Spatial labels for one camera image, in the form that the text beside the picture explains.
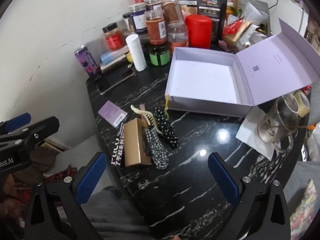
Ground black stand-up pouch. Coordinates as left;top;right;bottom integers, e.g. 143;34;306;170
169;0;228;42

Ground purple label jar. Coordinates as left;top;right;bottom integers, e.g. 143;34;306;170
129;3;148;34

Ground black cable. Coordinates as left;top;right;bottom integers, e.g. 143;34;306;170
268;0;305;10

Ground short orange jar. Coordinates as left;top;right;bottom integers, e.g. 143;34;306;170
167;24;188;55

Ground purple drink can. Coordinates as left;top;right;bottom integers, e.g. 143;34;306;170
74;45;101;77

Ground brown powder jar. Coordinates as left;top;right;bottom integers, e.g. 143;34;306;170
161;0;182;25

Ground blue white flat boxes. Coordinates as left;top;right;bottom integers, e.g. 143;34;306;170
100;54;130;74

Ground colourful printed cloth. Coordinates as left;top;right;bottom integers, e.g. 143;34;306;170
287;177;320;240

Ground brown cloth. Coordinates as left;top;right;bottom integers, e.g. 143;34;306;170
10;144;59;180

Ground black smartphone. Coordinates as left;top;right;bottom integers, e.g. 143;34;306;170
96;66;135;95

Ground black white checked hair clip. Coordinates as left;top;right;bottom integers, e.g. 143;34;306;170
144;126;170;172

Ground red plaid cloth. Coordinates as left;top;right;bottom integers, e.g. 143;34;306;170
44;166;79;189

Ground black polka dot hair clip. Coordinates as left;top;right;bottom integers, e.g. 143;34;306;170
153;107;180;150

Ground pile of bags and papers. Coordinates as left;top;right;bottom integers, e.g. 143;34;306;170
225;0;273;53

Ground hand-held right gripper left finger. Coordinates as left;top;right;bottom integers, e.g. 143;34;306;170
24;152;107;240

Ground white appliance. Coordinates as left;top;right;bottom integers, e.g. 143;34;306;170
251;0;310;38

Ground white cylindrical bottle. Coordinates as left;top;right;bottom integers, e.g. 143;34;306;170
125;34;147;72

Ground blue pack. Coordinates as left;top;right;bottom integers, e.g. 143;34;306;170
100;49;125;64

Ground roll of tape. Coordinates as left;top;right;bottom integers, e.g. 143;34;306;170
292;90;311;118

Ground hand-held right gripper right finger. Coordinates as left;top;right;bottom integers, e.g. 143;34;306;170
208;152;298;240

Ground white paper napkin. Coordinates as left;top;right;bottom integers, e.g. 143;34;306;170
236;106;278;161

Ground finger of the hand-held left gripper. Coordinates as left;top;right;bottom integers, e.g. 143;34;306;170
0;116;60;155
0;113;32;140

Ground red label black lid jar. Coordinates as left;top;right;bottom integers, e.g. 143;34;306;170
102;22;127;51

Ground black box with white print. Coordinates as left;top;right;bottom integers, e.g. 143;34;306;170
110;124;130;168

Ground red snack packet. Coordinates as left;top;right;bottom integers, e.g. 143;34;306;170
222;17;244;37

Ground red canister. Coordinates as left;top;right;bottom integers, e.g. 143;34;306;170
185;14;213;50

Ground small jar of nuts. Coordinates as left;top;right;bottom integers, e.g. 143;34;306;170
122;12;135;33

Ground person's grey trousers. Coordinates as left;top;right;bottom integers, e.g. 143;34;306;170
61;185;175;240

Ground tan snack packet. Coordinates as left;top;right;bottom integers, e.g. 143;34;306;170
224;21;252;45

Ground tall orange powder jar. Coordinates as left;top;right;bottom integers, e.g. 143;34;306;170
144;10;167;46

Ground lilac gift box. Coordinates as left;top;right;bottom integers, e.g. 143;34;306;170
165;19;320;118

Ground gold cardboard box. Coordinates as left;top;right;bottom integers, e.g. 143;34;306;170
124;118;153;167

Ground small purple box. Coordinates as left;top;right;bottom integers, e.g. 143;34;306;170
98;101;128;128

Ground dark spice jar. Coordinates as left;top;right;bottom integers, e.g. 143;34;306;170
143;0;163;13

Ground cream hair claw clip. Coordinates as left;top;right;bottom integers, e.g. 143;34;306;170
131;104;157;133

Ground glass mug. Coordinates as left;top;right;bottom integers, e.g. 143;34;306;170
257;92;300;145

